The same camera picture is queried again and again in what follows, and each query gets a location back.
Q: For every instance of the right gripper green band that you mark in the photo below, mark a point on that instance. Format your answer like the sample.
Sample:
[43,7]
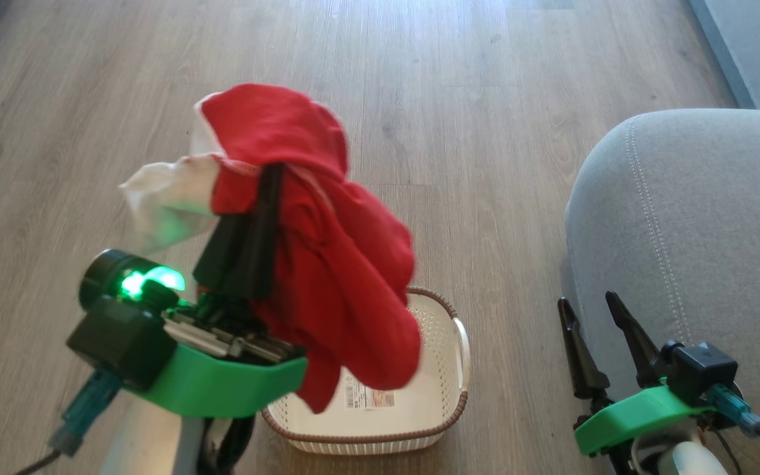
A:
[637,412]

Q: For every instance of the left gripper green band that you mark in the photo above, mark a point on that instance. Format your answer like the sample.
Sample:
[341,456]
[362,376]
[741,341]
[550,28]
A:
[221,386]

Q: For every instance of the red and white garment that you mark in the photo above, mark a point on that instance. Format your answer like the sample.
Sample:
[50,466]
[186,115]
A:
[334,264]

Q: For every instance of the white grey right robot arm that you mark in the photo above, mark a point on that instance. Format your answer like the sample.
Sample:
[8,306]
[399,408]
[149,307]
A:
[687,462]

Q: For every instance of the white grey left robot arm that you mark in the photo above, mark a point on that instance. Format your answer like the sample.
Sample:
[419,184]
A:
[149,445]

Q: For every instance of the grey fabric sofa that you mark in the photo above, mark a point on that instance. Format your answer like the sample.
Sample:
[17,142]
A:
[703,218]

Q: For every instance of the white plastic laundry basket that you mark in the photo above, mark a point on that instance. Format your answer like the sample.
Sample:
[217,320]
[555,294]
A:
[436,369]

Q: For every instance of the white barcode label sticker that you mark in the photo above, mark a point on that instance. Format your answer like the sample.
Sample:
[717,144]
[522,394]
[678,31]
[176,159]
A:
[370,396]

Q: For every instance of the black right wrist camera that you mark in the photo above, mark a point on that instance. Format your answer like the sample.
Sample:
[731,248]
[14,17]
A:
[700,369]

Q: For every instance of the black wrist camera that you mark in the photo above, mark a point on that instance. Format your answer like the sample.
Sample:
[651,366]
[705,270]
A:
[119,336]
[700,369]

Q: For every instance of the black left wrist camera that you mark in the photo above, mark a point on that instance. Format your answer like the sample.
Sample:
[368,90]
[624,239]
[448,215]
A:
[119,336]

